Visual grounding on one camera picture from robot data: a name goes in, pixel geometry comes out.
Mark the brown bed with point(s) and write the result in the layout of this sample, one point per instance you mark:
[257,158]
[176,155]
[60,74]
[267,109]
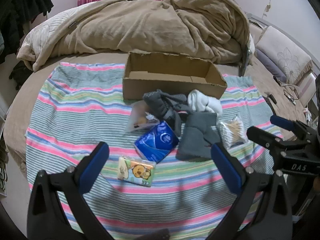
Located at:
[25,100]

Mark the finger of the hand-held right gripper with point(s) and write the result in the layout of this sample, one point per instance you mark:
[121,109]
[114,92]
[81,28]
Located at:
[281,122]
[262,136]

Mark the beige quilted duvet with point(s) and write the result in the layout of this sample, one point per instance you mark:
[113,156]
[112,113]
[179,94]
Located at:
[42,35]

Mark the eyeglasses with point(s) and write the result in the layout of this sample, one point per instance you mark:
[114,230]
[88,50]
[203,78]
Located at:
[291,92]

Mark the cotton swab bag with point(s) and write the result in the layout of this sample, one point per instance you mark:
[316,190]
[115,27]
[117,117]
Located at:
[233,130]

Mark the beige flower print pillow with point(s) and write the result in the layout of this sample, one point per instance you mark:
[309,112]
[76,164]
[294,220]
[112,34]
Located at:
[285,52]

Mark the brown fleece blanket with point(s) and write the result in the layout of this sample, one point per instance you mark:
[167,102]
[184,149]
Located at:
[150,25]

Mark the blue tissue packet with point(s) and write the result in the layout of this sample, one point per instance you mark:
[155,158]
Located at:
[157,140]

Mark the pale pink cushion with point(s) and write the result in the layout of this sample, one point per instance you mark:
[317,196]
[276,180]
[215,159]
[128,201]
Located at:
[306,90]

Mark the white socks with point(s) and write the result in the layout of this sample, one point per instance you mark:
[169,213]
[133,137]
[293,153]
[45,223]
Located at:
[205,102]

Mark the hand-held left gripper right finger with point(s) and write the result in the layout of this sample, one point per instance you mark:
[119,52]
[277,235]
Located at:
[225,165]

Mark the brown cardboard box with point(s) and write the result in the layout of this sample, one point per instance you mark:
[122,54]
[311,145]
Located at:
[172,86]

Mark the clear plastic bag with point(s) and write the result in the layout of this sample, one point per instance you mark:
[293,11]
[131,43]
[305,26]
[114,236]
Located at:
[137,117]

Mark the striped pastel towel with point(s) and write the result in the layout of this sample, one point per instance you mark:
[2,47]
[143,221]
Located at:
[75,120]

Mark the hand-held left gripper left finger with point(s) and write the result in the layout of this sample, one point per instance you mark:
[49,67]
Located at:
[96,165]

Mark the dark grey patterned socks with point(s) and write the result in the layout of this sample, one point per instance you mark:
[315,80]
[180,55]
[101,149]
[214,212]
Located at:
[158,102]

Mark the white wall charger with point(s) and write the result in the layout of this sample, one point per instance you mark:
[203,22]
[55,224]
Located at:
[268,7]

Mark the dark hanging clothes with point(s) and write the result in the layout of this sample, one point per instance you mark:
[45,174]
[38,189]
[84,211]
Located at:
[15,12]

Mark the cartoon print tissue packet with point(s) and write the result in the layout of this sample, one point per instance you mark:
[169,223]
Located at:
[137,171]

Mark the grey purple pillow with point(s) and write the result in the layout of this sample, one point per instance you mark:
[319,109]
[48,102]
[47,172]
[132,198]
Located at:
[268,63]

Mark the black bag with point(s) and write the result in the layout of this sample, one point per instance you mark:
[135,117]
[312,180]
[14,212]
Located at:
[21,73]

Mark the small black device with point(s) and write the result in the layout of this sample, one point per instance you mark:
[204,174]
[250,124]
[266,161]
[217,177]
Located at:
[271,98]

